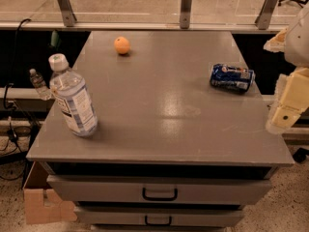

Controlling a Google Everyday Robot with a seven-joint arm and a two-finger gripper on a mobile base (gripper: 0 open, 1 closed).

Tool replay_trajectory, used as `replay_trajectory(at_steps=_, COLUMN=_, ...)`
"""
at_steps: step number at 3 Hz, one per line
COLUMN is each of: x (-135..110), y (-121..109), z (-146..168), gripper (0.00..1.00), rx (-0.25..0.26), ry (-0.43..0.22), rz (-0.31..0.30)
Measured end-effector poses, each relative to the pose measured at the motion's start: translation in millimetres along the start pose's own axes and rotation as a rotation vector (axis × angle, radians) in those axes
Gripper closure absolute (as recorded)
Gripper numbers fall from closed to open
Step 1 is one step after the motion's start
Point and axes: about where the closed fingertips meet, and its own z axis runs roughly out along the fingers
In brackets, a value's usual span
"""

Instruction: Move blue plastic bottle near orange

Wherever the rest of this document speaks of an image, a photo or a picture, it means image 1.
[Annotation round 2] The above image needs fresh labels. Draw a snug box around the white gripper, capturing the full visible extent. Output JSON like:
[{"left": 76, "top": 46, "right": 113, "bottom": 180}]
[{"left": 264, "top": 5, "right": 309, "bottom": 134}]

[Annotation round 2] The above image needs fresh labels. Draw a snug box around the clear blue-label plastic bottle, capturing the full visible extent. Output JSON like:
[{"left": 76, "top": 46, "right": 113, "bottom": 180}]
[{"left": 48, "top": 53, "right": 98, "bottom": 137}]

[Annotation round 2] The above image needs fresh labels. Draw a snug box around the small clear water bottle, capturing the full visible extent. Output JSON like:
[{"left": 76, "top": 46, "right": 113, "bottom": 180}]
[{"left": 29, "top": 69, "right": 51, "bottom": 101}]

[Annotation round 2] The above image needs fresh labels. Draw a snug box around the crushed blue soda can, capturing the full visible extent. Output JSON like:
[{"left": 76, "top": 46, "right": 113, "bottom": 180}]
[{"left": 210, "top": 64, "right": 255, "bottom": 93}]

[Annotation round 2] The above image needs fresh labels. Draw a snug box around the grey drawer cabinet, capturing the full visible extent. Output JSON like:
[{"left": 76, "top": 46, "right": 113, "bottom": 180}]
[{"left": 28, "top": 31, "right": 293, "bottom": 232}]

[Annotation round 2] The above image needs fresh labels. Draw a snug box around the orange fruit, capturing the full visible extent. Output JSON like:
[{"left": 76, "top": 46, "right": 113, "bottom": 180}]
[{"left": 114, "top": 37, "right": 130, "bottom": 55}]

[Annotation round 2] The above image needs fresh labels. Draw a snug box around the lower grey drawer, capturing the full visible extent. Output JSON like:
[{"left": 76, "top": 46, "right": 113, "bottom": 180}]
[{"left": 74, "top": 207, "right": 243, "bottom": 227}]

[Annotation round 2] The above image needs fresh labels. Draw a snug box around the grey drawer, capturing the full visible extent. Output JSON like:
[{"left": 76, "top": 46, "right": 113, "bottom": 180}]
[
  {"left": 74, "top": 207, "right": 243, "bottom": 227},
  {"left": 47, "top": 175, "right": 271, "bottom": 205}
]

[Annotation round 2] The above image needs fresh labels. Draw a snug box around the upper grey drawer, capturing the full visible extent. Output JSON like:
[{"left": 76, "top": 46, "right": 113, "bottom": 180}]
[{"left": 47, "top": 175, "right": 271, "bottom": 205}]

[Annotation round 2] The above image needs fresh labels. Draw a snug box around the brown cardboard box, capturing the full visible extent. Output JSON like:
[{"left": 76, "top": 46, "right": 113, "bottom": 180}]
[{"left": 23, "top": 162, "right": 77, "bottom": 224}]

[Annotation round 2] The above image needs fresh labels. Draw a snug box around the right metal bracket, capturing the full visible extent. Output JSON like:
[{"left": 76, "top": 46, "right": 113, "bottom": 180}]
[{"left": 255, "top": 0, "right": 278, "bottom": 30}]

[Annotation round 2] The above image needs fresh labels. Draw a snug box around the metal bracket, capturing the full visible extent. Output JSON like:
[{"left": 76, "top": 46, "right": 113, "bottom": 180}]
[
  {"left": 57, "top": 0, "right": 77, "bottom": 27},
  {"left": 180, "top": 0, "right": 192, "bottom": 29},
  {"left": 255, "top": 0, "right": 278, "bottom": 30}
]

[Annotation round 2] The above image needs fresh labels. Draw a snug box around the middle metal bracket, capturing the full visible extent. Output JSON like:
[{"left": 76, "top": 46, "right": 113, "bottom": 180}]
[{"left": 180, "top": 0, "right": 192, "bottom": 29}]

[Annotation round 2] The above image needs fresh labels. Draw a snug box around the black upper drawer handle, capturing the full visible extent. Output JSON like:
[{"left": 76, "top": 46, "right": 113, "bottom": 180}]
[{"left": 142, "top": 188, "right": 178, "bottom": 202}]

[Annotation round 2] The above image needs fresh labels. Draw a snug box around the black drawer handle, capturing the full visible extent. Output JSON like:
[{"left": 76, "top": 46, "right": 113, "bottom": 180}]
[
  {"left": 142, "top": 188, "right": 178, "bottom": 202},
  {"left": 144, "top": 216, "right": 173, "bottom": 226}
]

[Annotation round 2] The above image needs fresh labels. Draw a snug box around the black lower drawer handle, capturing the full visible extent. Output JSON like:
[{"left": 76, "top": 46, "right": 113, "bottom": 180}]
[{"left": 144, "top": 216, "right": 173, "bottom": 226}]

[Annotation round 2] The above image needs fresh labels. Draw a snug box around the green-handled tool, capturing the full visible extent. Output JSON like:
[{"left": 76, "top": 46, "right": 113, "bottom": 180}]
[{"left": 50, "top": 30, "right": 61, "bottom": 50}]

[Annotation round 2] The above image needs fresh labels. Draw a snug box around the left metal bracket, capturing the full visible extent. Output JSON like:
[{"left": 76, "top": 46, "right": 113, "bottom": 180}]
[{"left": 57, "top": 0, "right": 77, "bottom": 27}]

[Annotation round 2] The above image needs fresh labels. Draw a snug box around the black cable on left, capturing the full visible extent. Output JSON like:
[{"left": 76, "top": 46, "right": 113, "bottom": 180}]
[{"left": 0, "top": 17, "right": 42, "bottom": 182}]

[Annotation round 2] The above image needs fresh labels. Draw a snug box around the horizontal metal rail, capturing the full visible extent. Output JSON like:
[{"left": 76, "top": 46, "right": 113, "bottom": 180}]
[{"left": 0, "top": 20, "right": 291, "bottom": 35}]

